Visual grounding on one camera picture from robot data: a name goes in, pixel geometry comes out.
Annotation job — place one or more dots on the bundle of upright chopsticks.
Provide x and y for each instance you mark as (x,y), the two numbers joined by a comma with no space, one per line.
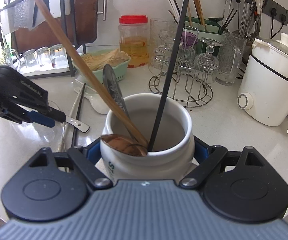
(198,7)

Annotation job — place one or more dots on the small drinking glass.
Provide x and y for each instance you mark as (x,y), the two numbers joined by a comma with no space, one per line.
(30,58)
(44,56)
(58,55)

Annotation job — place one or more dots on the white drip tray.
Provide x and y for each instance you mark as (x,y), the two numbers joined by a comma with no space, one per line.
(46,68)

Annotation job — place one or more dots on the black chopstick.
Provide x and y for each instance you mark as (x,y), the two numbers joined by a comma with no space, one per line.
(81,98)
(170,70)

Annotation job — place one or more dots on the clear jar with red lid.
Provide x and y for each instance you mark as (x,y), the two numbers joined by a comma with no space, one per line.
(134,45)

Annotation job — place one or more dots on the row of hanging kitchen tools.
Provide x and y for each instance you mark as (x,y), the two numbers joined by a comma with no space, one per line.
(245,5)

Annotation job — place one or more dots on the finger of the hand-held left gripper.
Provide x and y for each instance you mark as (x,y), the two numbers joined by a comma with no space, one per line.
(56,116)
(42,120)

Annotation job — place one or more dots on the green plastic basket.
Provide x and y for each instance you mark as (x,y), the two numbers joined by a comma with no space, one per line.
(119,72)

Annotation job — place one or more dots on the white rice spoon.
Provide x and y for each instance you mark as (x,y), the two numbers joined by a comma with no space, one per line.
(96,103)

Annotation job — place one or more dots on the green utensil drainer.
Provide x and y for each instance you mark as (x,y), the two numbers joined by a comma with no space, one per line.
(208,33)

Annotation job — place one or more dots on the white ceramic jar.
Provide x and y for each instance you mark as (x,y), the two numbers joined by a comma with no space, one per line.
(159,165)

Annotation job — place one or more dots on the dried noodles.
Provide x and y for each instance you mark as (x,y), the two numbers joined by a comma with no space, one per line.
(104,58)

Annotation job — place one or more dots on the brown wooden cutting board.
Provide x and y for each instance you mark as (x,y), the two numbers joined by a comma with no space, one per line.
(84,10)

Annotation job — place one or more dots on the white electric cooker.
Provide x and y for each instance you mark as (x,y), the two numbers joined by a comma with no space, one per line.
(266,85)

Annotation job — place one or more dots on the white cutting board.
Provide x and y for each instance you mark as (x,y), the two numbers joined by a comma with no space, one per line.
(56,1)

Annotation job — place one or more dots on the dark wall power strip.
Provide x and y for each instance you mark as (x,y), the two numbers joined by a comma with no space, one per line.
(277,10)

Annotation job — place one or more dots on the crystal goblet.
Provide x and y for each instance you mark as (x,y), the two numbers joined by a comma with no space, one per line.
(167,47)
(206,60)

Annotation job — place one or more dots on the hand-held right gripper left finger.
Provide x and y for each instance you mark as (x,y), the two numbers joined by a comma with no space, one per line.
(92,153)

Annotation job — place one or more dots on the wooden chopstick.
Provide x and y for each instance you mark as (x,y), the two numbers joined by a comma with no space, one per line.
(84,67)

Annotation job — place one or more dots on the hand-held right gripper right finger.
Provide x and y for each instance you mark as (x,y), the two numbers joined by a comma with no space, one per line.
(201,152)

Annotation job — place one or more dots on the black metal rack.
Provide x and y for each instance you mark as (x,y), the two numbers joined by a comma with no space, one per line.
(67,30)

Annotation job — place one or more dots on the purple cup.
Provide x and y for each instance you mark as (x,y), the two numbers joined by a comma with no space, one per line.
(189,40)

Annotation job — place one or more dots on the grey textured cloth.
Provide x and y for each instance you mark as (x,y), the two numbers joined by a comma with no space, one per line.
(25,5)

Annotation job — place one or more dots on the white chopstick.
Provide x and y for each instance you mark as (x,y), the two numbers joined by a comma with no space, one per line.
(75,105)

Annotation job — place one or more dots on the patterned metal spoon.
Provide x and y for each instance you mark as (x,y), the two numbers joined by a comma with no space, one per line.
(112,85)

